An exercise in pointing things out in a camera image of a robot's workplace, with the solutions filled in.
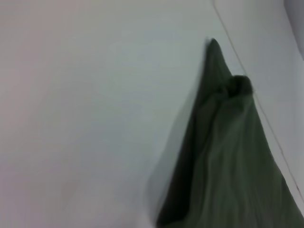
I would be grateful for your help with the dark green t-shirt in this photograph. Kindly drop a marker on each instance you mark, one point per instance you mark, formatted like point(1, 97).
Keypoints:
point(225, 166)

